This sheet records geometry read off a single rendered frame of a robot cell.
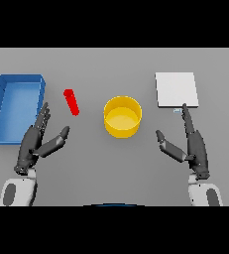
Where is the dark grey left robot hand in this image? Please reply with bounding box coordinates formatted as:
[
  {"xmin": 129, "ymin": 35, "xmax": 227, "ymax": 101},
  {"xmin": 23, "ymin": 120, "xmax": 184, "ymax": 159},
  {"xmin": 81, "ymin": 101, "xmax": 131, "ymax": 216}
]
[{"xmin": 13, "ymin": 101, "xmax": 70, "ymax": 177}]

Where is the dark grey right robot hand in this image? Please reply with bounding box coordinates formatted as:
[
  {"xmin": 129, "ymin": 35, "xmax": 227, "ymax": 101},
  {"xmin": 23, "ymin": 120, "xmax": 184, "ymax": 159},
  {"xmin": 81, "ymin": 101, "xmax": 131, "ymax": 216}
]
[{"xmin": 155, "ymin": 102, "xmax": 211, "ymax": 182}]

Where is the red beaker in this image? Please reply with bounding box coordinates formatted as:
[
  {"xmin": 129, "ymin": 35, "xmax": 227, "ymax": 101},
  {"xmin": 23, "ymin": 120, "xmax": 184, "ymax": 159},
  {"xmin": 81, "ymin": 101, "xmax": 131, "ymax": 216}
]
[{"xmin": 62, "ymin": 88, "xmax": 80, "ymax": 117}]

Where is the pale square measuring scale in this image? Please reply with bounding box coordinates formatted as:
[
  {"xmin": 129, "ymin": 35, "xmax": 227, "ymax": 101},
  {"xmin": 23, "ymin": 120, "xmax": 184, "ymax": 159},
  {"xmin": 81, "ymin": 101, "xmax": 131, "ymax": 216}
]
[{"xmin": 155, "ymin": 71, "xmax": 200, "ymax": 114}]

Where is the yellow round bowl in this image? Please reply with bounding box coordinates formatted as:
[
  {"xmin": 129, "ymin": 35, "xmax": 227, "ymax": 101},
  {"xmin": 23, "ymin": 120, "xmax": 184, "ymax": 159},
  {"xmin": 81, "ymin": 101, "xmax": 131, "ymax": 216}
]
[{"xmin": 103, "ymin": 95, "xmax": 143, "ymax": 139}]

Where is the blue rectangular tray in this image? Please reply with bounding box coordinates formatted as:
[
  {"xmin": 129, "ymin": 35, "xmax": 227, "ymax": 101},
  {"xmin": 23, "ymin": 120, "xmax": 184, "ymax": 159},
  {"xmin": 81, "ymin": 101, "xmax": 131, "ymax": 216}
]
[{"xmin": 0, "ymin": 73, "xmax": 47, "ymax": 146}]

